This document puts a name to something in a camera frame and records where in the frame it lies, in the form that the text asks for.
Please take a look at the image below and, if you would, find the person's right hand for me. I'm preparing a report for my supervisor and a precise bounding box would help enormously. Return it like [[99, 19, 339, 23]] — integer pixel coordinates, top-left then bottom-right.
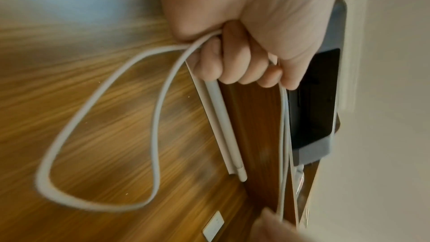
[[252, 207, 303, 242]]

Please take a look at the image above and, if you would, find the person's left hand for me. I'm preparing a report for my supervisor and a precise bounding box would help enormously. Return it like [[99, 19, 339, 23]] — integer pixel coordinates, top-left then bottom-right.
[[156, 0, 347, 91]]

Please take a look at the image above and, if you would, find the long white charging cable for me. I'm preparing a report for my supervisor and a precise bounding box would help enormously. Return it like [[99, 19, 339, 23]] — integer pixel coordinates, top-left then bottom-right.
[[35, 29, 291, 223]]

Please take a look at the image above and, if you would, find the dark wooden shelf cabinet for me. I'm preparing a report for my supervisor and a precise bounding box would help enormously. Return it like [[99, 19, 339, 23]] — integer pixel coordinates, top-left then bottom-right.
[[214, 0, 348, 242]]

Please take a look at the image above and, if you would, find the grey metal tube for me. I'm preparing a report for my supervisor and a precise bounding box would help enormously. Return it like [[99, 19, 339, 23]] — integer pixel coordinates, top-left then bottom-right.
[[185, 60, 248, 182]]

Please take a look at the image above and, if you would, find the white wall socket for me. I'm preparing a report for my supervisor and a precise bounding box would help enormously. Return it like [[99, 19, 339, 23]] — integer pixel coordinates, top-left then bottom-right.
[[201, 210, 225, 242]]

